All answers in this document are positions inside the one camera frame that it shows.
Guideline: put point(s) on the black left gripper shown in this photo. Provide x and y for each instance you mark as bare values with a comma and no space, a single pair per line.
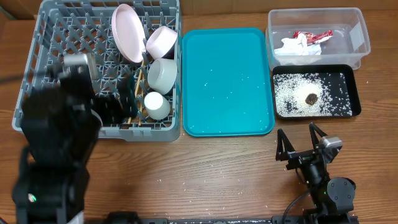
115,107

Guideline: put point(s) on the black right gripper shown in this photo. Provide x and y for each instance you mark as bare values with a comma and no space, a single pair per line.
302,157

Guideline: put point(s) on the wooden chopstick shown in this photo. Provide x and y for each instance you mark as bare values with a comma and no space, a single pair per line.
140,113
138,81

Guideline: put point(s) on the white cup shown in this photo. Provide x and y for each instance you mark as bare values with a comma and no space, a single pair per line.
156,105

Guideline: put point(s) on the grey bowl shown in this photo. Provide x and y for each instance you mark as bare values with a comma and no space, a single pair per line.
162,75

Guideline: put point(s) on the brown food scrap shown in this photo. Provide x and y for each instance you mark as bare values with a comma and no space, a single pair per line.
311,99

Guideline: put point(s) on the pink bowl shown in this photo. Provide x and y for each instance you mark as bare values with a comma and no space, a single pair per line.
161,42

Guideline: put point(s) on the large pink plate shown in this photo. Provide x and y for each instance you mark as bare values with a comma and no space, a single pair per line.
128,33

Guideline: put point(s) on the white tissue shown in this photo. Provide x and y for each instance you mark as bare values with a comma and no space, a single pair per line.
297,47

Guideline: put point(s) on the red snack wrapper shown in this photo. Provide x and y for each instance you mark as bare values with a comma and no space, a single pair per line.
314,38

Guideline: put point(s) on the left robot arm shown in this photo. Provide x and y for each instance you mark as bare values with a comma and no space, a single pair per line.
61,125

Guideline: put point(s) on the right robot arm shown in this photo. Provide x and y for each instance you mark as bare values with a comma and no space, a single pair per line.
332,197

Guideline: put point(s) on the black waste tray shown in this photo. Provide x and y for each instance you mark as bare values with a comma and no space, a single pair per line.
346,70

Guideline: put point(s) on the clear plastic waste bin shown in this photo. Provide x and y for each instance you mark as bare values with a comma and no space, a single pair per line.
349,44

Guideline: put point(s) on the grey plastic dish rack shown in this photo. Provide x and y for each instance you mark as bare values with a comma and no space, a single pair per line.
71,27

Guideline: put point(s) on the white spilled rice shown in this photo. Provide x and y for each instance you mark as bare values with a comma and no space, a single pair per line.
291,90

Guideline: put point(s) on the teal plastic tray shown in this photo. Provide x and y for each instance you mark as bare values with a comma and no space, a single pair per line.
226,83

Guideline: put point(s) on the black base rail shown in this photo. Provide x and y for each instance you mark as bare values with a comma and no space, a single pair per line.
131,217

